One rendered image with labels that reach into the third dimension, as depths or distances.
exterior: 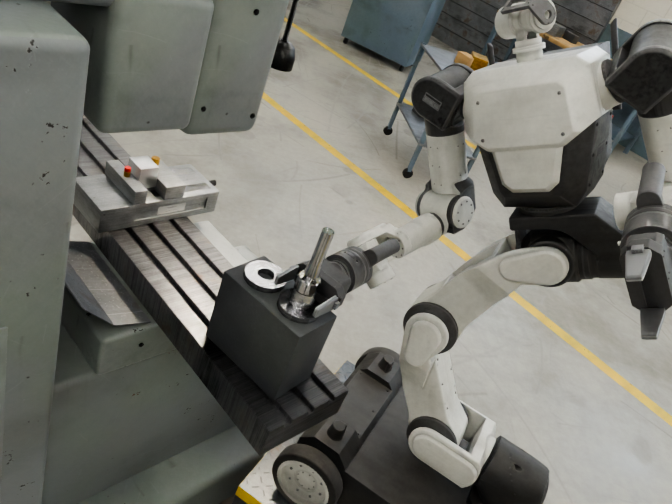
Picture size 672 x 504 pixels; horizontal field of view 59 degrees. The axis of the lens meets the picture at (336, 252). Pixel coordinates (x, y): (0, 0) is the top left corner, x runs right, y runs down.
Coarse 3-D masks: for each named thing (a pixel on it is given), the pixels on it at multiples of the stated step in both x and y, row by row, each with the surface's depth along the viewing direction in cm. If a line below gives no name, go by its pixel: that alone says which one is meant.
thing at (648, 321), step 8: (640, 312) 89; (648, 312) 88; (656, 312) 87; (664, 312) 87; (640, 320) 87; (648, 320) 87; (656, 320) 86; (648, 328) 85; (656, 328) 85; (648, 336) 84; (656, 336) 84
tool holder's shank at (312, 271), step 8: (328, 232) 109; (320, 240) 110; (328, 240) 109; (320, 248) 110; (328, 248) 111; (312, 256) 112; (320, 256) 111; (312, 264) 113; (320, 264) 113; (304, 272) 114; (312, 272) 113; (312, 280) 115
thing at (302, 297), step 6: (294, 288) 116; (300, 288) 115; (306, 288) 114; (318, 288) 116; (294, 294) 116; (300, 294) 115; (306, 294) 115; (312, 294) 115; (294, 300) 117; (300, 300) 116; (306, 300) 116; (312, 300) 117; (294, 306) 117; (300, 306) 117; (306, 306) 117
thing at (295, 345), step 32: (224, 288) 123; (256, 288) 120; (288, 288) 124; (224, 320) 126; (256, 320) 119; (288, 320) 116; (320, 320) 119; (224, 352) 129; (256, 352) 122; (288, 352) 116; (320, 352) 127; (288, 384) 124
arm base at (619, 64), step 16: (624, 48) 117; (656, 48) 103; (624, 64) 107; (640, 64) 106; (656, 64) 104; (608, 80) 110; (624, 80) 108; (640, 80) 107; (656, 80) 106; (624, 96) 110; (640, 96) 109; (656, 96) 108; (640, 112) 111
